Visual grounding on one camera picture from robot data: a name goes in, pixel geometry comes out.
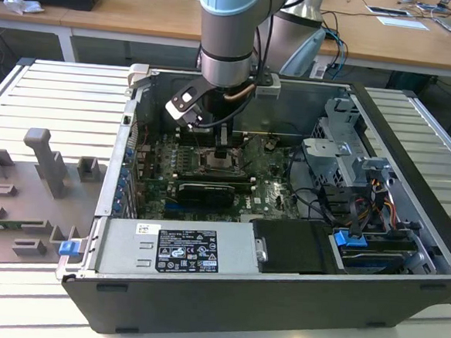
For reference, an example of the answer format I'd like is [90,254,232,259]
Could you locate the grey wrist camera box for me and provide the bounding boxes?
[253,72,283,101]

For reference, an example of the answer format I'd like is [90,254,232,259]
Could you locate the silver power supply unit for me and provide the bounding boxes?
[96,212,272,285]

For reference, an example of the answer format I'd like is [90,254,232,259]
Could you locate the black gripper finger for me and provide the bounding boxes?
[213,122,233,159]

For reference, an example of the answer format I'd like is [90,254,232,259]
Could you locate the grey parts rack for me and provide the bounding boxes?
[0,125,111,273]

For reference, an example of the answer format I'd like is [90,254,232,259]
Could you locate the blue plastic clip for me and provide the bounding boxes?
[59,240,80,259]

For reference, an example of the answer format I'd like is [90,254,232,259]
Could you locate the black open PC case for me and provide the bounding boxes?
[52,58,451,338]

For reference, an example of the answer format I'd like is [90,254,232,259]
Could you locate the black flat data wire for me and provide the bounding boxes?
[348,200,364,239]

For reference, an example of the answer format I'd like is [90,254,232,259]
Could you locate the yellow red power wires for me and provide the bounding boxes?
[368,178,398,225]

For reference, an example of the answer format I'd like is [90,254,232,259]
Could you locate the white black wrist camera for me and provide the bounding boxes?
[163,77,209,130]

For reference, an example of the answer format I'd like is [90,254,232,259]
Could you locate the blue slot retainer clips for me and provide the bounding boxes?
[114,145,134,215]

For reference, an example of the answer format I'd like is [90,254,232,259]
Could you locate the CPU socket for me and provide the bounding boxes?
[194,145,251,179]

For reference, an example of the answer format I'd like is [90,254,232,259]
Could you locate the crumpled white paper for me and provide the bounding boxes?
[2,0,45,17]

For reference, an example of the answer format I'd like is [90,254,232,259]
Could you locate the blue bordered paper sheet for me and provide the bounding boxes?
[365,4,412,17]

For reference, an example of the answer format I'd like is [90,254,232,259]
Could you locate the black disk drive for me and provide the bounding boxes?
[334,238,419,278]

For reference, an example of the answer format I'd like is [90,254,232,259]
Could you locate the blue cable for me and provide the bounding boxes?
[324,28,351,73]

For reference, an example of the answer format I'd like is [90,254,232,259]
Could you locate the white paper sheet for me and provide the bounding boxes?
[375,15,430,32]

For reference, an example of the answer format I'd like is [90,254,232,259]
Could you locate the black graphics card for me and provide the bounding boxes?
[176,180,237,211]

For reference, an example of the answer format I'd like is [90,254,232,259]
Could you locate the green motherboard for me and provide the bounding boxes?
[131,126,321,230]

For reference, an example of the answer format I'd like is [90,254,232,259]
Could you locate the grey metal drive cage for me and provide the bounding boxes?
[298,95,402,191]

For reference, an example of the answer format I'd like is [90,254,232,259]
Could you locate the blue disk carrier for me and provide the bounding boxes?
[331,228,369,249]

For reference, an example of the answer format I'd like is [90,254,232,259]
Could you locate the pale blue teach pendant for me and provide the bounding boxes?
[279,25,327,78]

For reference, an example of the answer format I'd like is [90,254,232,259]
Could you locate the black RAM slot bank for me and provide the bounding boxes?
[176,127,252,151]
[175,170,258,191]

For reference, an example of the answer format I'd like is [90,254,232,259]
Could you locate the grey case latch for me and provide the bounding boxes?
[126,62,153,92]

